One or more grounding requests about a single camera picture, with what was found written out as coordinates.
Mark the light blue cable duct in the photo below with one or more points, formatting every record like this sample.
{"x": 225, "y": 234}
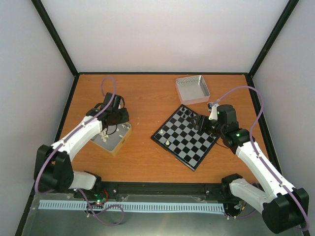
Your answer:
{"x": 137, "y": 207}

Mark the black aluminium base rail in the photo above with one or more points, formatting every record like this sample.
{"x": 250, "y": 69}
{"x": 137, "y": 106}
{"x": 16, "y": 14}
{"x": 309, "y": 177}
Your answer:
{"x": 208, "y": 191}

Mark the silver square tin lid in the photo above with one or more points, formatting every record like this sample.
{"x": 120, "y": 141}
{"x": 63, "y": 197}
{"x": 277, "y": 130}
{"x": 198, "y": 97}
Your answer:
{"x": 192, "y": 90}

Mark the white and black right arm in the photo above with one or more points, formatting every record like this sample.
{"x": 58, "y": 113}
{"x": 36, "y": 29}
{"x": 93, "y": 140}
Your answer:
{"x": 281, "y": 205}

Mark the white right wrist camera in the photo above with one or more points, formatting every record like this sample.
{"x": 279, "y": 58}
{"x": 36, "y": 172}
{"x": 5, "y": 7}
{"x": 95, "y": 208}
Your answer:
{"x": 212, "y": 107}

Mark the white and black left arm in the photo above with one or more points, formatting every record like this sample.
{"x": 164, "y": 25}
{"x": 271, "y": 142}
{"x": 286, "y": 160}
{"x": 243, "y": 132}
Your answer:
{"x": 53, "y": 169}

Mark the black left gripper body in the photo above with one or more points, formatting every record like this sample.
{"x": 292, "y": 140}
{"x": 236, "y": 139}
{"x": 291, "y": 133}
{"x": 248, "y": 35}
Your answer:
{"x": 119, "y": 119}

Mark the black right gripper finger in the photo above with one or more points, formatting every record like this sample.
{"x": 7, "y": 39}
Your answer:
{"x": 197, "y": 125}
{"x": 196, "y": 118}

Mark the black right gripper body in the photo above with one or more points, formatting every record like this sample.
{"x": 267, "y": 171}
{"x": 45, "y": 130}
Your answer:
{"x": 206, "y": 128}

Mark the black and silver chessboard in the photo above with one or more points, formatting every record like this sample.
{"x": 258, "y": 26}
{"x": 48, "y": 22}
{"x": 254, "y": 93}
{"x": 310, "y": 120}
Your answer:
{"x": 188, "y": 145}

